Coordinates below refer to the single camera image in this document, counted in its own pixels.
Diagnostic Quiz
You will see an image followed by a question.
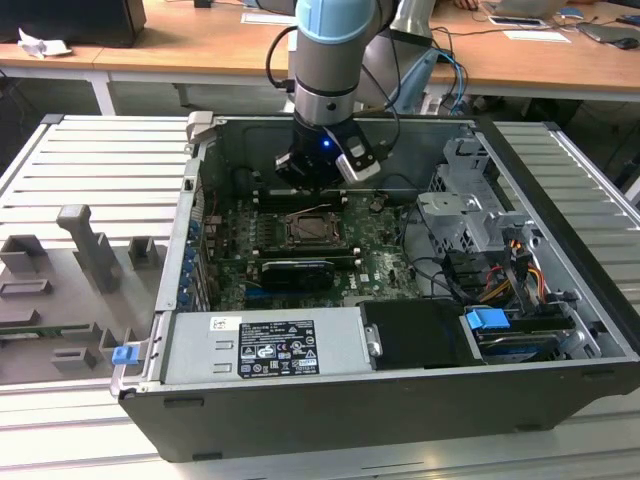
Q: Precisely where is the crumpled white paper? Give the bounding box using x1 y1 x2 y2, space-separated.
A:
17 27 72 60

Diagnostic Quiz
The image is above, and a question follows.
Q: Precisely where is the silver laptop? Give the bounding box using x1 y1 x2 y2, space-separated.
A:
484 0 567 17

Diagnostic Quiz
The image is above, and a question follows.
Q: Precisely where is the black cable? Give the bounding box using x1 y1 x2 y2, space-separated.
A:
402 255 464 304

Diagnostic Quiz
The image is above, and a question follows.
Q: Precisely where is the silver power supply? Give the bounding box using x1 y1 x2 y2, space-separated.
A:
159 307 376 386

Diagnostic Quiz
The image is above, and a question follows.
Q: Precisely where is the white tablet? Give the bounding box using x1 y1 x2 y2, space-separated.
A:
487 14 550 29

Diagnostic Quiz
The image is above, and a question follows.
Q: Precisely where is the silver drive cage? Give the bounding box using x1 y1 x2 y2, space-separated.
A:
414 137 539 261

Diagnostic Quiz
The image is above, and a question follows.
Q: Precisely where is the hard disk in blue carrier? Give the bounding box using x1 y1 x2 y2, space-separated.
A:
462 306 576 364

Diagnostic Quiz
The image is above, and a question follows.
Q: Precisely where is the grey parts rack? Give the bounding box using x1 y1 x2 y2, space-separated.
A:
0 203 174 387

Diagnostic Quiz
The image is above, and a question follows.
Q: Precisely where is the black plastic shroud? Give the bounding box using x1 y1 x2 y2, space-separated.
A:
358 298 484 372

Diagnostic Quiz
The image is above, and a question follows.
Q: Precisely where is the black box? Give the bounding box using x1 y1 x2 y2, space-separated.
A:
0 0 147 50

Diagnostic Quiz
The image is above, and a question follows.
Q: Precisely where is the green RAM stick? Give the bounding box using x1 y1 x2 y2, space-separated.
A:
0 324 96 337

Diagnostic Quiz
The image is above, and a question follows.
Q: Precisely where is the blue cable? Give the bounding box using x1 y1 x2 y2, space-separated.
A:
437 49 470 109

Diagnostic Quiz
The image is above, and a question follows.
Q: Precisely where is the pale blue teach pendant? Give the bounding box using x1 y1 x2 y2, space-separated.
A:
394 47 442 114

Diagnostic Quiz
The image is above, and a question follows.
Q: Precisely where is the green motherboard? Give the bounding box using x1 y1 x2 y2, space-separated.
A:
199 189 436 309

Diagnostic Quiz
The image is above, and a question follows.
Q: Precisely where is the dark grey laptop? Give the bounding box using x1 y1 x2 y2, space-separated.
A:
577 20 640 45

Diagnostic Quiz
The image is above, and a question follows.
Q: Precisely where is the silver green CPU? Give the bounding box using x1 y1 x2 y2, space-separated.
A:
295 218 332 240

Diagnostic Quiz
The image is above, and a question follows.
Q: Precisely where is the black RAM slot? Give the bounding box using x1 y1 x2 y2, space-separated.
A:
319 255 364 269
262 243 362 256
257 200 347 212
254 189 349 202

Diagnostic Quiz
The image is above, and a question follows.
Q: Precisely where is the black graphics card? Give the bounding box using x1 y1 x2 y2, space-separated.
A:
258 257 335 294

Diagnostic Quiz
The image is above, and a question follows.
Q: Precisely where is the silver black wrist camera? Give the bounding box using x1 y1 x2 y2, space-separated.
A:
333 124 385 185

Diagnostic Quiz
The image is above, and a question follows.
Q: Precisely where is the black silver PC case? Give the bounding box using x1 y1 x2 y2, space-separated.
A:
117 112 640 464

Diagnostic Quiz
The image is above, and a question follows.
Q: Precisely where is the wooden desk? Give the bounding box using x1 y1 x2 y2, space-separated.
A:
0 0 640 119

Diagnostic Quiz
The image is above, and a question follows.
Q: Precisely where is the coloured power wire bundle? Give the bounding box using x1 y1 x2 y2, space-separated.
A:
479 238 549 304

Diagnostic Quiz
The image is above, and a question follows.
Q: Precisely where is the white paper sheet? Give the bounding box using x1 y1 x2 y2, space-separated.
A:
501 29 572 44
240 12 292 26

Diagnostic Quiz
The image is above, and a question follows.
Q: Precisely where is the grey case latch handle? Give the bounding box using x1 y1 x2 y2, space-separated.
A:
184 110 217 145

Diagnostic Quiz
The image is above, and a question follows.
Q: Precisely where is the CPU socket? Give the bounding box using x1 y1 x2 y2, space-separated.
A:
279 208 351 251

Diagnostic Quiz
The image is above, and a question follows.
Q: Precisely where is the metal socket cover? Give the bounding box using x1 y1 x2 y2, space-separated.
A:
283 210 346 247

